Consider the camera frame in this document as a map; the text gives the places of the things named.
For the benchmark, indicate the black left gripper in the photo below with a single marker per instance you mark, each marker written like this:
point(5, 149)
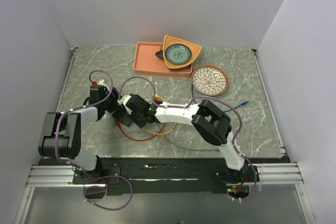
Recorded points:
point(116, 93)

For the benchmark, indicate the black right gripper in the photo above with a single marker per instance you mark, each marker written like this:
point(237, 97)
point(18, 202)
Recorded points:
point(140, 124)

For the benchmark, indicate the black network switch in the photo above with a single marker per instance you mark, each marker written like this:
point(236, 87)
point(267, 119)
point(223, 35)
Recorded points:
point(121, 115)

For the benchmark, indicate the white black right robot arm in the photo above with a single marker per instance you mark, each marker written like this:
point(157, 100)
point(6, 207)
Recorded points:
point(210, 121)

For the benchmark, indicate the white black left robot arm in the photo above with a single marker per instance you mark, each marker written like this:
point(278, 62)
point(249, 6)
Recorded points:
point(61, 133)

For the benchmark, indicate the salmon pink tray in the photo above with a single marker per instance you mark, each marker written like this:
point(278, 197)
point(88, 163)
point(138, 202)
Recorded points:
point(146, 63)

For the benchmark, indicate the black small bowl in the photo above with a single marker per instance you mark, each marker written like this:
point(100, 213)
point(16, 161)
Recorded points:
point(159, 54)

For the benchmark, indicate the teal patterned round dish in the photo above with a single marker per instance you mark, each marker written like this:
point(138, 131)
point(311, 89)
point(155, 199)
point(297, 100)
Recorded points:
point(178, 54)

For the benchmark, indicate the white floral round plate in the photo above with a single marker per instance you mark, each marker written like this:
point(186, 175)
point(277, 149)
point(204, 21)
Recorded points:
point(210, 80)

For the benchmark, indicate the orange woven triangular plate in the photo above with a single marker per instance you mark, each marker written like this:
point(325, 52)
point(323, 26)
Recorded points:
point(169, 40)

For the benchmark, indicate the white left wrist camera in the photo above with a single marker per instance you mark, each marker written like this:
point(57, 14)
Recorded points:
point(101, 82)

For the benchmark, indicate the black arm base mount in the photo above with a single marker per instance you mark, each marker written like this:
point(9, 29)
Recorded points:
point(118, 176)

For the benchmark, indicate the aluminium frame rail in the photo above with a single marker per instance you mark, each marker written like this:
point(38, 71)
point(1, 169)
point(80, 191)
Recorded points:
point(63, 176)

